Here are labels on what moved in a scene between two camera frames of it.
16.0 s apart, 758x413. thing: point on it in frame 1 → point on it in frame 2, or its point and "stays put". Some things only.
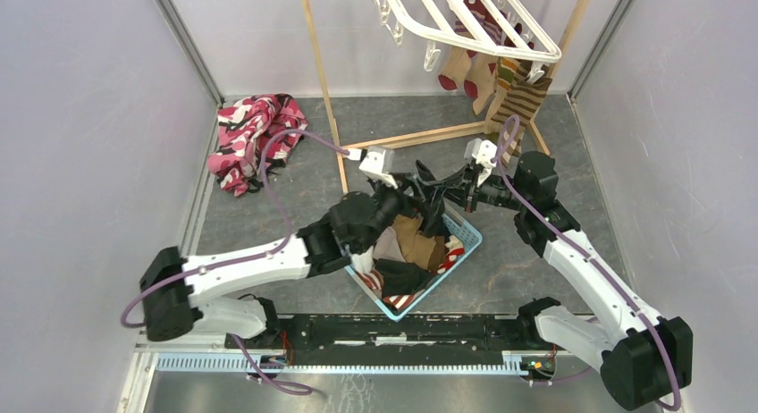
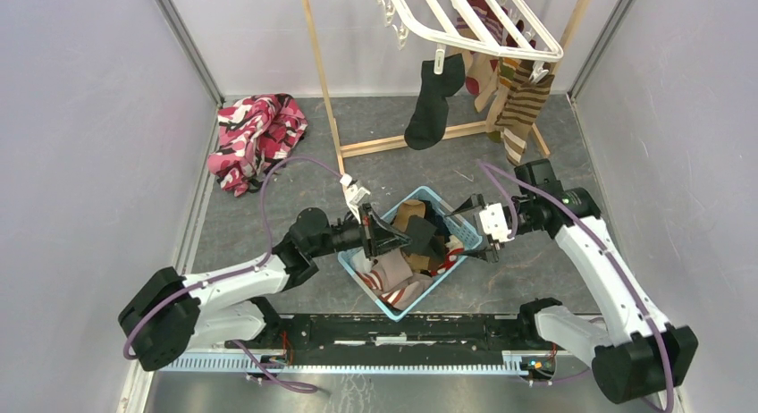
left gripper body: x=390 y=202 → x=367 y=230
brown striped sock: x=518 y=106 stays put
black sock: x=433 y=218 → x=426 y=125
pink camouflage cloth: x=244 y=125 stays put
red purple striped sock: x=485 y=20 stays put
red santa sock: x=454 y=248 stays put
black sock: x=400 y=278 → x=424 y=242
